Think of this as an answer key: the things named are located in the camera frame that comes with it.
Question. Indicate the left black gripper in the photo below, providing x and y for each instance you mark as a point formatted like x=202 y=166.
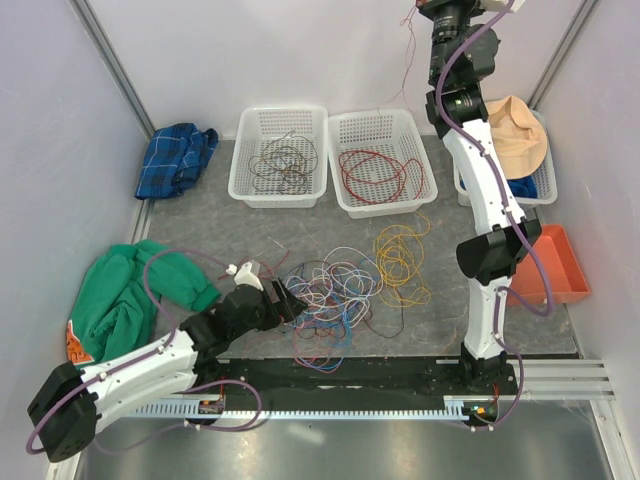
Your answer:
x=276 y=312

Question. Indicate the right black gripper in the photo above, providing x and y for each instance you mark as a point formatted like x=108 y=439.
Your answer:
x=430 y=7

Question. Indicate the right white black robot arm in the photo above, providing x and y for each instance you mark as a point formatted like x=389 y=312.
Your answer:
x=464 y=46

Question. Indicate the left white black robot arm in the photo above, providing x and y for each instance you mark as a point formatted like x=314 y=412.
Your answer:
x=74 y=405

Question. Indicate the left white plastic basket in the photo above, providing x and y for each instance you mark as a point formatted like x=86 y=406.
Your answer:
x=280 y=157

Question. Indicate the white plastic basket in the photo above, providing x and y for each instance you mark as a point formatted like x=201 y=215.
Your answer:
x=539 y=169
x=280 y=157
x=379 y=164

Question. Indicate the beige bucket hat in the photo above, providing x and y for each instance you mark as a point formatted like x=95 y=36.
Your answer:
x=519 y=138

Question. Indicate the middle white plastic basket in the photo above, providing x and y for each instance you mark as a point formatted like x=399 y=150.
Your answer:
x=379 y=164

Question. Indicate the green cloth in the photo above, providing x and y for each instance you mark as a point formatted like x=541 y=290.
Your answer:
x=114 y=313

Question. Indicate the blue plaid cloth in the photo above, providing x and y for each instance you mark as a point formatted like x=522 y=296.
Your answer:
x=174 y=160

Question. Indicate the blue cloth in basket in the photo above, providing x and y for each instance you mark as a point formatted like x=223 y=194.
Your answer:
x=523 y=187

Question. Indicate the right white plastic basket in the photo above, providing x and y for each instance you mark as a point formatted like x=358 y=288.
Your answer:
x=539 y=169

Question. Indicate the orange plastic tray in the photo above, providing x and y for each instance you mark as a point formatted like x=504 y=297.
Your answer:
x=566 y=277

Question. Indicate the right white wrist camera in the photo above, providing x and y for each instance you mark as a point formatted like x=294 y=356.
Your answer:
x=510 y=6

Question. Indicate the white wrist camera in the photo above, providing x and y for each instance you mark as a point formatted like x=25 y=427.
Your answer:
x=510 y=6
x=246 y=274

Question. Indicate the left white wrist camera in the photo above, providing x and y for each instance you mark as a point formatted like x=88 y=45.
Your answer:
x=246 y=274

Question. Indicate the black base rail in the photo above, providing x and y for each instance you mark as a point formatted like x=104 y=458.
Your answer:
x=362 y=383

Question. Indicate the light blue cable duct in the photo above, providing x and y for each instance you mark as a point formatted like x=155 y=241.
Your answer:
x=195 y=409

